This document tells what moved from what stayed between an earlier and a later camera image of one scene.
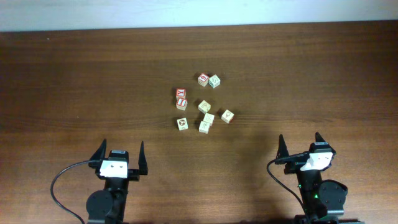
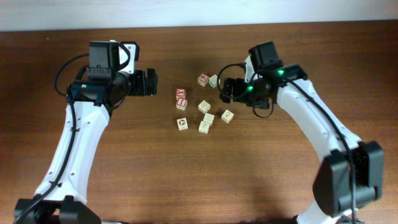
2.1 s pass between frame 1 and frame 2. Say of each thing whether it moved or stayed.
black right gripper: moved
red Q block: stayed
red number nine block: stayed
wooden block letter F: stayed
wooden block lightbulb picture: stayed
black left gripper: moved
